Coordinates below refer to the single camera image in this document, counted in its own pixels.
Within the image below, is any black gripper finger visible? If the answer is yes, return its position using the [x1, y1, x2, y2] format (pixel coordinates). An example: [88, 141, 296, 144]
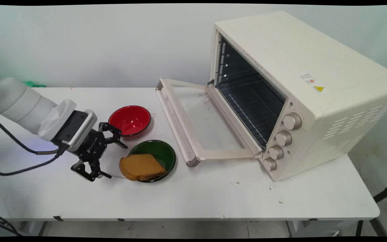
[98, 122, 128, 149]
[71, 158, 112, 182]

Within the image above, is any cream toaster oven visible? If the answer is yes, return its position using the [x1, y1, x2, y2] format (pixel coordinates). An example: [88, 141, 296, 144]
[209, 11, 387, 182]

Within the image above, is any red bowl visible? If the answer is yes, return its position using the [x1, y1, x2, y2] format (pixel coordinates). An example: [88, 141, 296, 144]
[108, 105, 152, 137]

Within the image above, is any brown toast slice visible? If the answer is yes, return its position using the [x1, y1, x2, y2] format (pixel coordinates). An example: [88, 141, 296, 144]
[119, 154, 167, 181]

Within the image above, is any black tripod leg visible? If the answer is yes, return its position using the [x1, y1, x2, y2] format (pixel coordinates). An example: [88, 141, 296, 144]
[373, 182, 387, 203]

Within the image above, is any large silver oven knob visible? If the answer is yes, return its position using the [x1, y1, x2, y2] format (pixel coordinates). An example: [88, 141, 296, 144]
[283, 112, 302, 131]

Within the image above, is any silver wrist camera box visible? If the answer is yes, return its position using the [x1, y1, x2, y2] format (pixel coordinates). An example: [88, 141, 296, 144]
[52, 109, 98, 152]

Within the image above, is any cream oven glass door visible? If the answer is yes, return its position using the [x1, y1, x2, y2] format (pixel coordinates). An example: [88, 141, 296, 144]
[156, 77, 264, 168]

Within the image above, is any warning sticker label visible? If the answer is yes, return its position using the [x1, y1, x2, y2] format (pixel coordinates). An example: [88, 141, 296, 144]
[300, 73, 325, 93]

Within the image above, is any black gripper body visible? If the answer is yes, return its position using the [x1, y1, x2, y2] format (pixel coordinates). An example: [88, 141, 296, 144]
[74, 130, 108, 163]

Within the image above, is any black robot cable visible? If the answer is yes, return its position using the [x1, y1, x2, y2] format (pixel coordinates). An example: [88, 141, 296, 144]
[0, 115, 70, 176]

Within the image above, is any green plate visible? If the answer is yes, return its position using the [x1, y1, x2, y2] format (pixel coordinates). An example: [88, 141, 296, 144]
[128, 140, 176, 183]

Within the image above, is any wire oven rack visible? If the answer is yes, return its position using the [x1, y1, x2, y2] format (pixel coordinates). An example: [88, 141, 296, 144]
[216, 81, 285, 148]

